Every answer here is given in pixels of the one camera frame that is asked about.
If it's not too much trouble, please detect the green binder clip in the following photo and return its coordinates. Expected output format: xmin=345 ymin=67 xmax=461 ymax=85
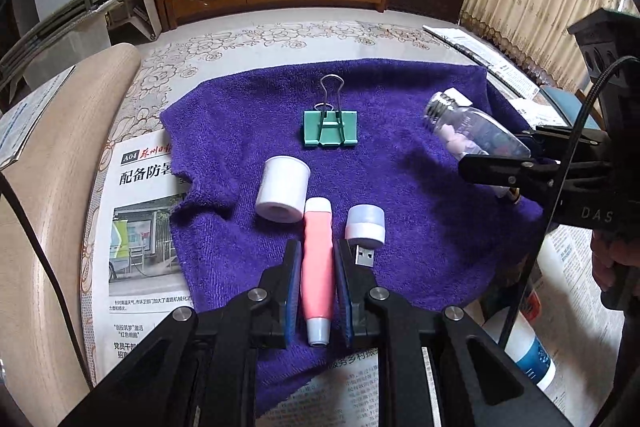
xmin=303 ymin=74 xmax=359 ymax=148

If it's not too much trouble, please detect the paper sheet on bench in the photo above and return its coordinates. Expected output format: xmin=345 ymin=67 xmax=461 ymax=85
xmin=0 ymin=66 xmax=75 ymax=169

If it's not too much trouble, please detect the spread newspaper on table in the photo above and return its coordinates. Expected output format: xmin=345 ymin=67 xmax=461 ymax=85
xmin=80 ymin=130 xmax=192 ymax=381

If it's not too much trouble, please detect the small white pill bottle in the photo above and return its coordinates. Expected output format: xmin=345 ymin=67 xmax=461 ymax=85
xmin=255 ymin=156 xmax=310 ymax=223

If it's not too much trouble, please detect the clear candy bottle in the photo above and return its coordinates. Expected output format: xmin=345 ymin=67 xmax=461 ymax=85
xmin=424 ymin=88 xmax=530 ymax=160

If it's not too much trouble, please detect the folded grey table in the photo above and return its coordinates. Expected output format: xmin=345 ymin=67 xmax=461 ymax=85
xmin=1 ymin=0 xmax=120 ymax=88

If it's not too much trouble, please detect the pink correction pen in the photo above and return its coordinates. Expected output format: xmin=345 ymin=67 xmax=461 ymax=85
xmin=300 ymin=197 xmax=335 ymax=347

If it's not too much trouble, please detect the folded newspaper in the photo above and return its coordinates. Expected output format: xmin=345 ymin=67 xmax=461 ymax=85
xmin=423 ymin=25 xmax=539 ymax=100

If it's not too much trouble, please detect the white blue balm tube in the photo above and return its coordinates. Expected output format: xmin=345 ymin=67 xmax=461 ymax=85
xmin=504 ymin=313 xmax=555 ymax=391

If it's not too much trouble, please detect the blue cushioned chair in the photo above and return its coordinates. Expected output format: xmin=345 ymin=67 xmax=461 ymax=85
xmin=540 ymin=86 xmax=582 ymax=127

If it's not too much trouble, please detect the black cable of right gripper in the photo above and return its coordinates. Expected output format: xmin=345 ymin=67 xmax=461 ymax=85
xmin=497 ymin=54 xmax=640 ymax=350

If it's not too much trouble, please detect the purple towel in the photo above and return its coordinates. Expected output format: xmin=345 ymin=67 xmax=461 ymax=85
xmin=159 ymin=57 xmax=547 ymax=417

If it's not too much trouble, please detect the person's right hand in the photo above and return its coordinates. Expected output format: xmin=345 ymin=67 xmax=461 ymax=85
xmin=590 ymin=231 xmax=640 ymax=291

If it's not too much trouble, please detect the white USB night light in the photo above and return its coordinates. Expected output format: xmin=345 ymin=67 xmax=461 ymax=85
xmin=345 ymin=204 xmax=386 ymax=268

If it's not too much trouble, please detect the beige wooden bench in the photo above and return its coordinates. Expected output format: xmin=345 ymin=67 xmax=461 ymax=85
xmin=1 ymin=43 xmax=141 ymax=426

